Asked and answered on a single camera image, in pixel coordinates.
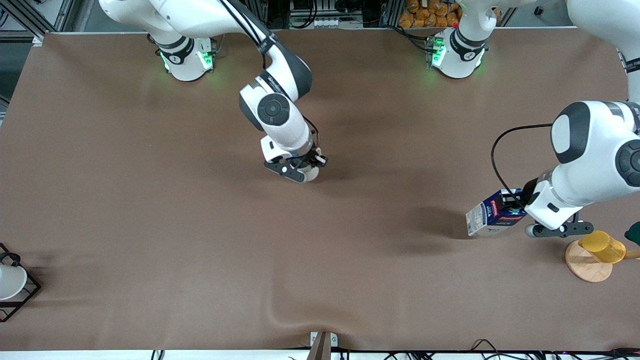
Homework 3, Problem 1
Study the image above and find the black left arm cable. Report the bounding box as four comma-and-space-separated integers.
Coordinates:
490, 123, 554, 202

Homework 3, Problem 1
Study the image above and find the yellow plastic cup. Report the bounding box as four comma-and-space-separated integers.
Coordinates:
578, 230, 627, 265

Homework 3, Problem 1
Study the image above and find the blue white milk carton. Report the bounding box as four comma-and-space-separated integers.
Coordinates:
465, 188, 529, 238

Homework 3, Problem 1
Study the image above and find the round wooden board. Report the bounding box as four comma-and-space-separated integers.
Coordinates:
565, 239, 640, 284

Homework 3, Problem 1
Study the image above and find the bag of orange buns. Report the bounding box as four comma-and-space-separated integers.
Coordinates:
398, 0, 464, 29

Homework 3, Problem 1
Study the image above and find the white cup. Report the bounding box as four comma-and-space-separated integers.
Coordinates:
0, 263, 29, 301

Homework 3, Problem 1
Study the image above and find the brown table cover sheet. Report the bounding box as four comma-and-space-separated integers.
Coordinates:
0, 27, 640, 352

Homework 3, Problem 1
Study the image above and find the aluminium frame profile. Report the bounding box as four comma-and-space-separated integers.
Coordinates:
0, 0, 77, 32

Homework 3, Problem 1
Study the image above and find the grey metal mount bracket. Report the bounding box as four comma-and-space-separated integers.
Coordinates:
306, 330, 339, 360

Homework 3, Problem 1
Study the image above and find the black wire rack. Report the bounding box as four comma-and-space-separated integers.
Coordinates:
0, 242, 42, 324

